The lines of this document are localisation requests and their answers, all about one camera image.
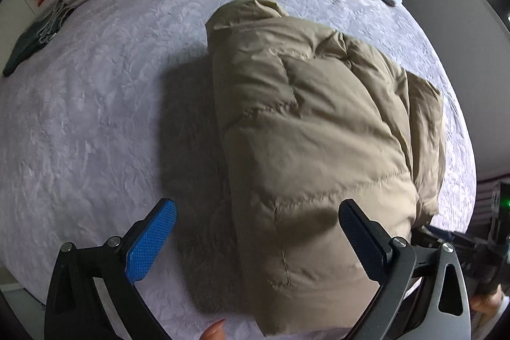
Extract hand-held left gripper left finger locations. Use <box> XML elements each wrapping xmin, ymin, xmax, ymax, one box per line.
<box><xmin>46</xmin><ymin>199</ymin><xmax>177</xmax><ymax>340</ymax></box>

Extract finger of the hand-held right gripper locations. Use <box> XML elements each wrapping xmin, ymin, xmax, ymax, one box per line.
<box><xmin>414</xmin><ymin>225</ymin><xmax>481</xmax><ymax>250</ymax></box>

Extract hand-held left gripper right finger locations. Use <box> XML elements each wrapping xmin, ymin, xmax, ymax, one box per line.
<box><xmin>339</xmin><ymin>199</ymin><xmax>473</xmax><ymax>340</ymax></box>

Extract taupe puffer jacket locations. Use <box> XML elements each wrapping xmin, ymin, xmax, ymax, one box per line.
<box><xmin>205</xmin><ymin>0</ymin><xmax>447</xmax><ymax>338</ymax></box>

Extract metal clothes clips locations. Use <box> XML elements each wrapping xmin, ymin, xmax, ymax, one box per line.
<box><xmin>38</xmin><ymin>0</ymin><xmax>71</xmax><ymax>45</ymax></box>

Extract person's right hand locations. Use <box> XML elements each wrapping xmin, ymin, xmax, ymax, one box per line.
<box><xmin>470</xmin><ymin>290</ymin><xmax>506</xmax><ymax>315</ymax></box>

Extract person's left hand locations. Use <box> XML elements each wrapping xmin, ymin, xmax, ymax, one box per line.
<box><xmin>200</xmin><ymin>319</ymin><xmax>227</xmax><ymax>340</ymax></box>

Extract lilac bed blanket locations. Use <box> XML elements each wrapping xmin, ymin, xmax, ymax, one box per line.
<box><xmin>0</xmin><ymin>0</ymin><xmax>477</xmax><ymax>340</ymax></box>

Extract dark green cloth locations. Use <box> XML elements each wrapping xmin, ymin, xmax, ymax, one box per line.
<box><xmin>2</xmin><ymin>0</ymin><xmax>77</xmax><ymax>78</ymax></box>

